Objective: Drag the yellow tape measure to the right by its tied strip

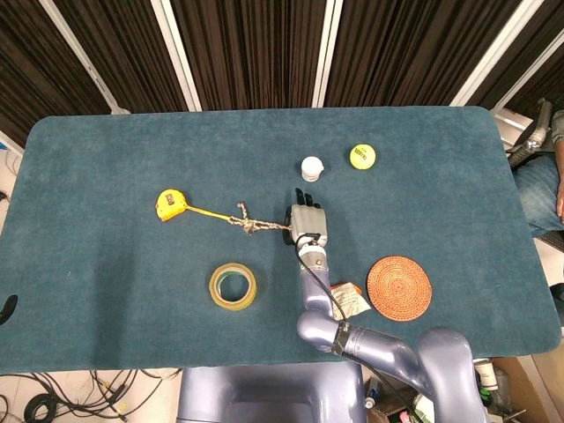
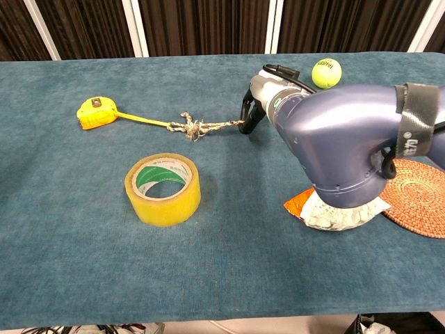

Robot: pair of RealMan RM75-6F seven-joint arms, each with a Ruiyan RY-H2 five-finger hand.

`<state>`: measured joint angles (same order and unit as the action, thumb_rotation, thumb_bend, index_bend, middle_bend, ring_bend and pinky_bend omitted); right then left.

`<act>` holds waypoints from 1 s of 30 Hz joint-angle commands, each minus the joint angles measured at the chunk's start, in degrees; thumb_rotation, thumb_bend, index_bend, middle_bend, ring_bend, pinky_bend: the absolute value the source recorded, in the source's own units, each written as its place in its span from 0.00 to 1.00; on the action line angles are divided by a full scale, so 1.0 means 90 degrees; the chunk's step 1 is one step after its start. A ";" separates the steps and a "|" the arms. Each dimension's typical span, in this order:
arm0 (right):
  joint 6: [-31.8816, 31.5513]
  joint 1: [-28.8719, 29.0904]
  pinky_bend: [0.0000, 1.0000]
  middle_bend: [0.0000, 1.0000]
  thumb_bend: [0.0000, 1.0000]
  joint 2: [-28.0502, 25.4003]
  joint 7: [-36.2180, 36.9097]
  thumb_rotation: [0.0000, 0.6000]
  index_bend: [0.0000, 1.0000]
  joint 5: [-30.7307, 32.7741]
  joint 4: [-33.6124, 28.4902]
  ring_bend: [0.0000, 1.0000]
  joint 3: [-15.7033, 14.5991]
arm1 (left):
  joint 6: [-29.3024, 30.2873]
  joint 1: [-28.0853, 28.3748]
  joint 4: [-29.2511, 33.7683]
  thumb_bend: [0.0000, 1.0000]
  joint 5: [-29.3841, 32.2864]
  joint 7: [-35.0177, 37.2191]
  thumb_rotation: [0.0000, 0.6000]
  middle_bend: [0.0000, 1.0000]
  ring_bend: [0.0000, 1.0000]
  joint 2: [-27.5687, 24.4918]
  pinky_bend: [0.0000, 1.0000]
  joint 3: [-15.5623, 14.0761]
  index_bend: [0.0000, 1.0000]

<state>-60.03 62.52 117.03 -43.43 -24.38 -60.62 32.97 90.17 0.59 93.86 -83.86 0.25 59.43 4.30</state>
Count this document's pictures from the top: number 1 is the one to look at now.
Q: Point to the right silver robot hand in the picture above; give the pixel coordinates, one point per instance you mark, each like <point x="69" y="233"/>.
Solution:
<point x="310" y="224"/>

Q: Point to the yellow tape measure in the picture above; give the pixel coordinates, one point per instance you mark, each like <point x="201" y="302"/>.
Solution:
<point x="171" y="205"/>

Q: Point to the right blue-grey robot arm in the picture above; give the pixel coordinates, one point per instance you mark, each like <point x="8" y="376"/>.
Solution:
<point x="383" y="348"/>

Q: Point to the clear packing tape roll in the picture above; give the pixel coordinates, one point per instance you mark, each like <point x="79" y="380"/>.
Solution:
<point x="216" y="293"/>

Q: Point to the small white plastic jar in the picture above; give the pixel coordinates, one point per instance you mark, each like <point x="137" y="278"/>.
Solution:
<point x="312" y="167"/>

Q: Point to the yellow tennis ball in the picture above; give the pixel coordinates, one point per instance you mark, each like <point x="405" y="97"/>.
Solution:
<point x="362" y="157"/>

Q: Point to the orange and white snack packet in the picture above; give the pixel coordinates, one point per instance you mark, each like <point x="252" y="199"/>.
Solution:
<point x="352" y="302"/>

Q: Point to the round woven rattan coaster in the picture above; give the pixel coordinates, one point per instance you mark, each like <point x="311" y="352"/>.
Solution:
<point x="399" y="287"/>

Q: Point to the blue-grey robot torso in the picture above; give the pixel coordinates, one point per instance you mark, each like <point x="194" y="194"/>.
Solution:
<point x="264" y="396"/>

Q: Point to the teal table cloth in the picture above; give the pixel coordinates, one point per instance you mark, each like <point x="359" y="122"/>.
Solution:
<point x="132" y="286"/>

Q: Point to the brown cardboard box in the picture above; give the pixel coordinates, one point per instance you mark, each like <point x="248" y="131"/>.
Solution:
<point x="388" y="407"/>

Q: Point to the person in blue jeans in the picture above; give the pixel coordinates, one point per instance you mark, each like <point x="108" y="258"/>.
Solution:
<point x="537" y="194"/>

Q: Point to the small black curved object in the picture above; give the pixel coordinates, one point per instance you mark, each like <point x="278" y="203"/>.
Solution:
<point x="8" y="308"/>

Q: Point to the white partition post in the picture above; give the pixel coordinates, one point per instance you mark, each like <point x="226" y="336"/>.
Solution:
<point x="328" y="53"/>
<point x="176" y="53"/>
<point x="83" y="57"/>
<point x="493" y="53"/>

